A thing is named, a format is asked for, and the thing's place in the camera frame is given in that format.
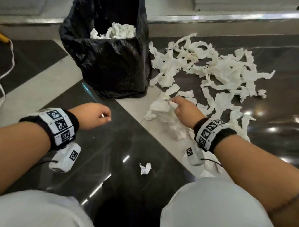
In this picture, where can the person's left hand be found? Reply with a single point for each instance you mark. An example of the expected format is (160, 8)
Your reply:
(87, 117)

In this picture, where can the person's right hand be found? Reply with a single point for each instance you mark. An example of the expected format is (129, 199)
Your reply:
(189, 114)

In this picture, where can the person's left fingers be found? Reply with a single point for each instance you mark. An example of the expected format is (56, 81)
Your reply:
(106, 115)

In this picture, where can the person's right fingers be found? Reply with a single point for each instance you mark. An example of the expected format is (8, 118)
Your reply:
(177, 102)

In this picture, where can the white tissue bunch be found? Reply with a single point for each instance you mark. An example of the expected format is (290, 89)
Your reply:
(161, 110)

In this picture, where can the person's right forearm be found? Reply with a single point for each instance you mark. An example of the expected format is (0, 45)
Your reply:
(257, 173)

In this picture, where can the person's left forearm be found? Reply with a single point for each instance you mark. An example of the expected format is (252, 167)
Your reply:
(23, 152)

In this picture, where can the right wristband with marker tiles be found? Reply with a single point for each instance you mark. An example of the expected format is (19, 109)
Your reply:
(211, 133)

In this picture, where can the wristband with marker tiles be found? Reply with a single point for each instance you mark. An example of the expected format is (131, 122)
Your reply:
(59, 126)
(211, 133)

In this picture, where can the left wristband with marker tiles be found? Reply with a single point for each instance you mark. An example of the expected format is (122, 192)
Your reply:
(59, 126)

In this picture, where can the black plastic trash bag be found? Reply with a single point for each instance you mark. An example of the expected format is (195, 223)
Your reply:
(112, 63)

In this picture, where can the pile of white paper strips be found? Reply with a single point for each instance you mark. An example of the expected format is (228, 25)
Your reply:
(222, 67)

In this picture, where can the small crumpled paper scrap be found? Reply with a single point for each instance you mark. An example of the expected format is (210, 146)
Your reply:
(145, 168)

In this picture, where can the white paper scraps in bag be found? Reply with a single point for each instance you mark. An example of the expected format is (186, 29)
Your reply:
(116, 31)

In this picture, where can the person's right leg white trousers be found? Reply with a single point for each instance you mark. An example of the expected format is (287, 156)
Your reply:
(210, 205)

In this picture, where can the person's leg white trousers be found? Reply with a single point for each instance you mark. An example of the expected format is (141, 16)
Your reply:
(39, 210)
(210, 205)

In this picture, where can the person's left leg white trousers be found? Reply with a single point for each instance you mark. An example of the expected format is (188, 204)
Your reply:
(39, 210)

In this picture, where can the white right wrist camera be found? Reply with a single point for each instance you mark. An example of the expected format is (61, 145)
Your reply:
(194, 157)

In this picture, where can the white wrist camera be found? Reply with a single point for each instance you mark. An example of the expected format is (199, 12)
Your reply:
(194, 157)
(66, 157)

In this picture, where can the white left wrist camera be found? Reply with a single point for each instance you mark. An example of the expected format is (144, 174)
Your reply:
(66, 157)

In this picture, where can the metal door track rail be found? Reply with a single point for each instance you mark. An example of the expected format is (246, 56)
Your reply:
(210, 17)

